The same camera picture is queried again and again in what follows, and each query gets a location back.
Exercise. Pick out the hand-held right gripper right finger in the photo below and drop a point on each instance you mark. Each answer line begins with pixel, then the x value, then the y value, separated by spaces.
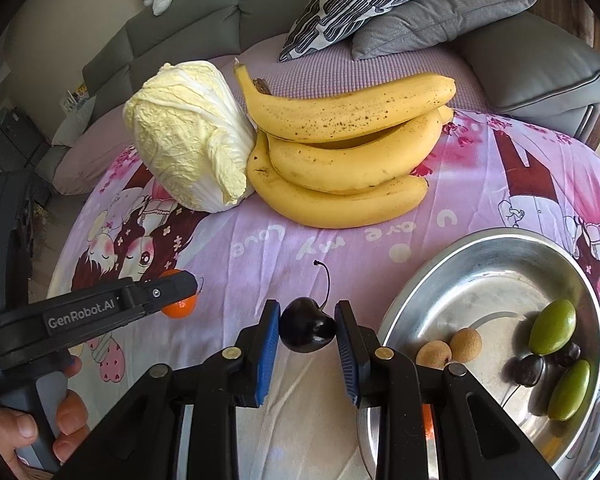
pixel 347 355

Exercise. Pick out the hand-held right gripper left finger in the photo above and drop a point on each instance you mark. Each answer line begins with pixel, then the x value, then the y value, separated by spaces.
pixel 267 355

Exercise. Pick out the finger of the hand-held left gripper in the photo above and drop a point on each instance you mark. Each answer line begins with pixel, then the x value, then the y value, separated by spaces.
pixel 170 289

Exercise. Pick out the orange tangerine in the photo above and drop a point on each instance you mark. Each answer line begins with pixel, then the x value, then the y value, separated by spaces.
pixel 182 309

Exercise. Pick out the dark cherry with curled stem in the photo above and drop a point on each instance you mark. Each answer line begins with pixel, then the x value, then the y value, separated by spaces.
pixel 307 327

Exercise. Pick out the brown longan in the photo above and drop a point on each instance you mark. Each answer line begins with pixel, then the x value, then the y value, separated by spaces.
pixel 466 344
pixel 434 354

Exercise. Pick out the round metal plate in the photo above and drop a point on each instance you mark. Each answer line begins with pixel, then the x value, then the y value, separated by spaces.
pixel 480 285

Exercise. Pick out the dark red cherry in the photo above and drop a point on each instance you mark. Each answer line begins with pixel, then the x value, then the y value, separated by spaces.
pixel 567 355
pixel 530 370

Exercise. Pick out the person's left hand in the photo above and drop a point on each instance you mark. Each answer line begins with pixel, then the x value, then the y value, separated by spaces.
pixel 72 410

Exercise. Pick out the printed cartoon blanket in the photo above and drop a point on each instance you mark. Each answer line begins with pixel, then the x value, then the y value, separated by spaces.
pixel 330 250

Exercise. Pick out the napa cabbage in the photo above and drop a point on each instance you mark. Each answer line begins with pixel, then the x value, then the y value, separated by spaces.
pixel 180 130

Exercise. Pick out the spotted yellow banana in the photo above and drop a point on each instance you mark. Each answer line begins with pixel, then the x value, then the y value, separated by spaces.
pixel 355 107

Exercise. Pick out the lilac quilted pad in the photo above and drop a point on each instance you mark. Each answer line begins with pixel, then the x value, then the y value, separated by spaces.
pixel 300 76

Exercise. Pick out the grey sofa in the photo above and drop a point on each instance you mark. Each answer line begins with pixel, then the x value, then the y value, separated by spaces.
pixel 180 25

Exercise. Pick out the black white patterned pillow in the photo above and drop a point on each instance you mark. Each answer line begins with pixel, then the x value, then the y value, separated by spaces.
pixel 350 5

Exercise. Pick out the grey leather cushion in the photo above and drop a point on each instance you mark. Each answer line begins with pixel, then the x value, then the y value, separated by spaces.
pixel 530 70

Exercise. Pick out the grey fabric cushion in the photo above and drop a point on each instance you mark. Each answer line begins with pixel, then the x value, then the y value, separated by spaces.
pixel 430 20

